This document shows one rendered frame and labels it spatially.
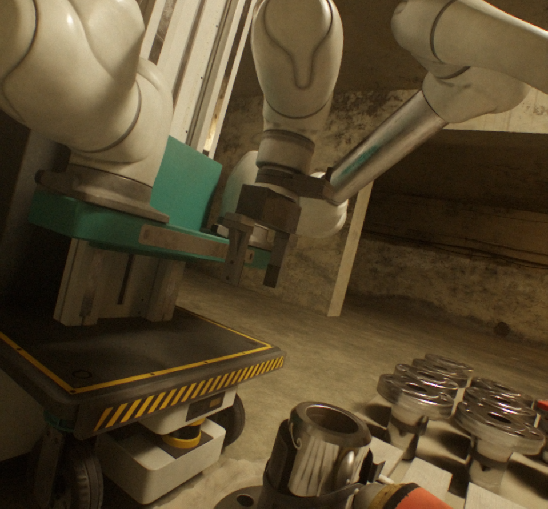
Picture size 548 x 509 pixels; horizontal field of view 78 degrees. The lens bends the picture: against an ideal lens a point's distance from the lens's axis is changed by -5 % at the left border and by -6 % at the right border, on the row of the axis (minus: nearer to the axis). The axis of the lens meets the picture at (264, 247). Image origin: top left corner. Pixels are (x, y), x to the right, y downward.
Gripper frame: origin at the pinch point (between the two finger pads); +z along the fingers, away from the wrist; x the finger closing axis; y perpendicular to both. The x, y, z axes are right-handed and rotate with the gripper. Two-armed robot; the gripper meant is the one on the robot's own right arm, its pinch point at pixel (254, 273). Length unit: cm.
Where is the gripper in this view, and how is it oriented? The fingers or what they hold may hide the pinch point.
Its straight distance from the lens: 59.2
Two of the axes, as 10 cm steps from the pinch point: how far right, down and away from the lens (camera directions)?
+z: -2.5, 9.7, -0.1
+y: -8.5, -2.1, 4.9
